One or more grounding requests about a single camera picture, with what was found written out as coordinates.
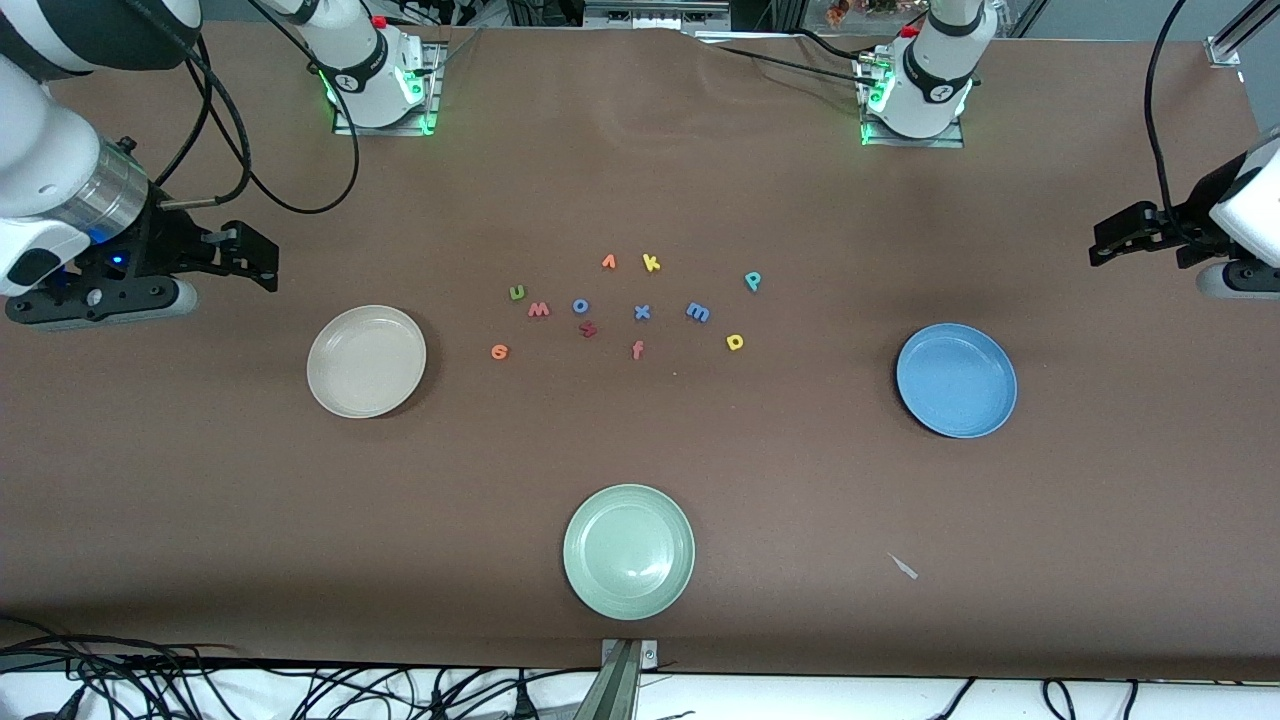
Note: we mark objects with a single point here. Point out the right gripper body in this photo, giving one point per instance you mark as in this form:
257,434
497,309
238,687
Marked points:
168,243

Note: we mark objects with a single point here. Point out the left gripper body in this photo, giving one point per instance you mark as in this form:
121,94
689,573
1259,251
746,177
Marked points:
1192,215

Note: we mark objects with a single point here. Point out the blue foam letter m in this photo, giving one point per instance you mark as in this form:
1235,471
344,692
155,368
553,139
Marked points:
698,312

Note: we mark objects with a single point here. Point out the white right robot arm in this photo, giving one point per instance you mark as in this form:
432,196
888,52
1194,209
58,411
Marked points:
30,150

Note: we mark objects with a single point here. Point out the beige brown plate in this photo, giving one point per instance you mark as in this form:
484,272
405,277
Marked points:
367,362

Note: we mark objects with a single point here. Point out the blue plate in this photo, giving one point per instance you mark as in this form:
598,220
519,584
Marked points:
957,381

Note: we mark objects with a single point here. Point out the dried orange flowers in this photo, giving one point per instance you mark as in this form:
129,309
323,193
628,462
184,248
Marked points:
838,12

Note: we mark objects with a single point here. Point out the small grey tape scrap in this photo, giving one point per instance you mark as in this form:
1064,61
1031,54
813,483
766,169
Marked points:
904,566

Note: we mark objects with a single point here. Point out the brown paper table cover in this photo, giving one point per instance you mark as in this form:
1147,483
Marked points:
640,450

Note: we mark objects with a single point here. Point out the pale green plate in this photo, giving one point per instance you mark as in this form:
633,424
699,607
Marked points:
629,552

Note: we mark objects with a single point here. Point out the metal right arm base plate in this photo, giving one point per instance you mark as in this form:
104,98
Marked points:
345,127

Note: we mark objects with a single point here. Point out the aluminium profile rail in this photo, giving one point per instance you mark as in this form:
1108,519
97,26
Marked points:
1222,48

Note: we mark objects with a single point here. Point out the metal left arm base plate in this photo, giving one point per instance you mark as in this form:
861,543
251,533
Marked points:
950,140

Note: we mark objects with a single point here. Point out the grey metal frame bar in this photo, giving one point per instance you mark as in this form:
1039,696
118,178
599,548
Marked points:
650,15

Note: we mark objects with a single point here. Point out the grey metal camera post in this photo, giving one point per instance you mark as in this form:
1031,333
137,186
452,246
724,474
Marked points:
625,690

